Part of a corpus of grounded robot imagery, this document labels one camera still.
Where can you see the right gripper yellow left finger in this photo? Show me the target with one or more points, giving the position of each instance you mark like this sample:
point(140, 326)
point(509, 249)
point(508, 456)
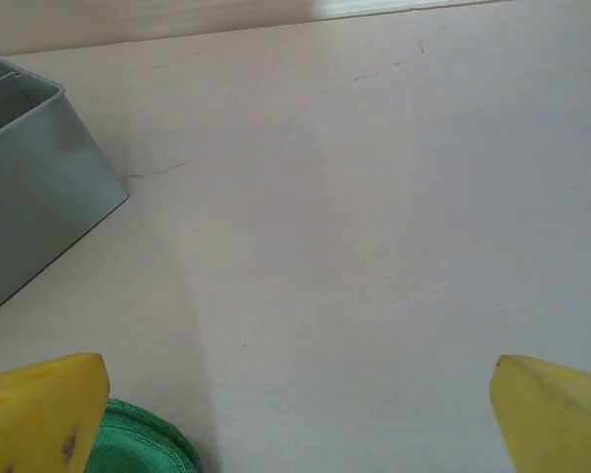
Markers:
point(39, 414)

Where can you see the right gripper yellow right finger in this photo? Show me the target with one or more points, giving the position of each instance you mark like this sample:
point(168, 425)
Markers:
point(556, 419)

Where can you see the grey divided organizer box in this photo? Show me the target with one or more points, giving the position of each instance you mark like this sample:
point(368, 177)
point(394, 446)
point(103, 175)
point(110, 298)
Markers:
point(39, 197)

